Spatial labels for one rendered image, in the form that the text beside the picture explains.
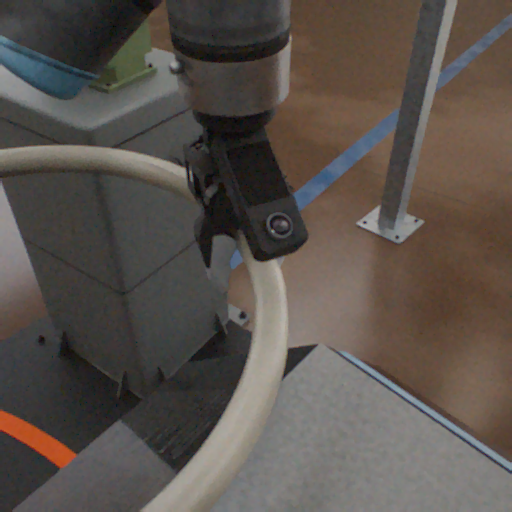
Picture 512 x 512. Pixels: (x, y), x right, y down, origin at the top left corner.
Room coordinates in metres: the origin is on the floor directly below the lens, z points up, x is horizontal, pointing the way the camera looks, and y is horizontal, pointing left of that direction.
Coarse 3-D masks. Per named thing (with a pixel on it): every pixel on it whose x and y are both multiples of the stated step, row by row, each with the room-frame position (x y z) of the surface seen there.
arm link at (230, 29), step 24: (168, 0) 0.40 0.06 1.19; (192, 0) 0.38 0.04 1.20; (216, 0) 0.37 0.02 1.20; (240, 0) 0.37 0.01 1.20; (264, 0) 0.38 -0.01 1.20; (288, 0) 0.40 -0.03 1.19; (192, 24) 0.38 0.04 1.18; (216, 24) 0.37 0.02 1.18; (240, 24) 0.37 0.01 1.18; (264, 24) 0.38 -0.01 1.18; (288, 24) 0.40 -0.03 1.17; (192, 48) 0.38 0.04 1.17; (216, 48) 0.37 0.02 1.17; (240, 48) 0.37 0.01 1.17; (264, 48) 0.38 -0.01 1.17
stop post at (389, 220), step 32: (448, 0) 1.72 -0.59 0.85; (416, 32) 1.76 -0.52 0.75; (448, 32) 1.76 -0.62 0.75; (416, 64) 1.74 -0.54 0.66; (416, 96) 1.73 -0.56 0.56; (416, 128) 1.71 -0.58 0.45; (416, 160) 1.75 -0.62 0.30; (384, 192) 1.76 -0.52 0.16; (384, 224) 1.74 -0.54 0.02; (416, 224) 1.75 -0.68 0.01
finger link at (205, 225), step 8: (208, 208) 0.39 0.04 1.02; (200, 216) 0.39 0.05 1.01; (208, 216) 0.39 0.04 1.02; (200, 224) 0.39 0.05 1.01; (208, 224) 0.39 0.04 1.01; (216, 224) 0.39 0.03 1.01; (200, 232) 0.38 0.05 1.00; (208, 232) 0.39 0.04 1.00; (216, 232) 0.39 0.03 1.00; (200, 240) 0.38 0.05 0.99; (208, 240) 0.39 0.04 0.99; (200, 248) 0.38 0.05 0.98; (208, 248) 0.39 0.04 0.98; (208, 256) 0.39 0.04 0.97; (208, 264) 0.39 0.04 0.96
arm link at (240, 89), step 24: (288, 48) 0.40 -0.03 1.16; (192, 72) 0.38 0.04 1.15; (216, 72) 0.37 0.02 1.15; (240, 72) 0.37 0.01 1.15; (264, 72) 0.38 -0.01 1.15; (288, 72) 0.41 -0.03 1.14; (192, 96) 0.39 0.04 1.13; (216, 96) 0.38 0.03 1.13; (240, 96) 0.37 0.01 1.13; (264, 96) 0.38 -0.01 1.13
